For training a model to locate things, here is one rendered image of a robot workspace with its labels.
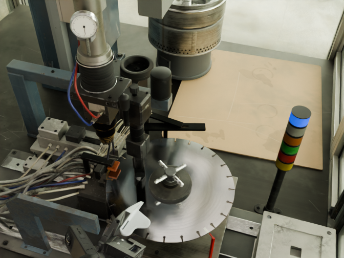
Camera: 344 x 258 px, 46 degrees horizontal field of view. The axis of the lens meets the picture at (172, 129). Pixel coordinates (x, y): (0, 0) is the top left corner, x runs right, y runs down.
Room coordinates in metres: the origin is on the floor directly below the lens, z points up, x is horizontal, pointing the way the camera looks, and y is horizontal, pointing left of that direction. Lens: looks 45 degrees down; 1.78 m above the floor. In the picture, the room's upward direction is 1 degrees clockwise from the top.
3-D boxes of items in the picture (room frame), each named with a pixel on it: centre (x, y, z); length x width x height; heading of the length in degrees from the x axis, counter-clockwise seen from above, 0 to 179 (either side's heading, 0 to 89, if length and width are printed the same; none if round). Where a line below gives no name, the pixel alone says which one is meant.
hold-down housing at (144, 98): (0.62, 0.08, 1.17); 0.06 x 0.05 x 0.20; 65
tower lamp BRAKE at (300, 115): (0.69, -0.30, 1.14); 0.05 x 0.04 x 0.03; 164
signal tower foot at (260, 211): (0.69, -0.30, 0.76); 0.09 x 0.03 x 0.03; 74
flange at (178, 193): (0.63, 0.00, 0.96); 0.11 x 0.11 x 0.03
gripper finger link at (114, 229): (0.42, 0.11, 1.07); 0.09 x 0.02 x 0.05; 153
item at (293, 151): (0.69, -0.30, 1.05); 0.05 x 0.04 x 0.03; 164
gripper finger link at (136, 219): (0.45, 0.07, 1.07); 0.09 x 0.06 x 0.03; 153
